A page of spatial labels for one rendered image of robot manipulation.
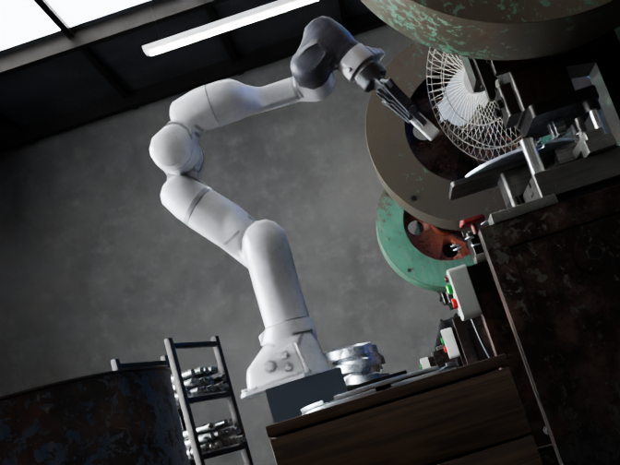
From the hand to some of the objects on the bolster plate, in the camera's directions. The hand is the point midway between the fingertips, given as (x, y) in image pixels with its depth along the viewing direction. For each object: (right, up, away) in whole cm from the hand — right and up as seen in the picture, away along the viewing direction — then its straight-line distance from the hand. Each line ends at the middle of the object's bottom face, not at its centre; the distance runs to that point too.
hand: (424, 126), depth 209 cm
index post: (+22, -13, -20) cm, 33 cm away
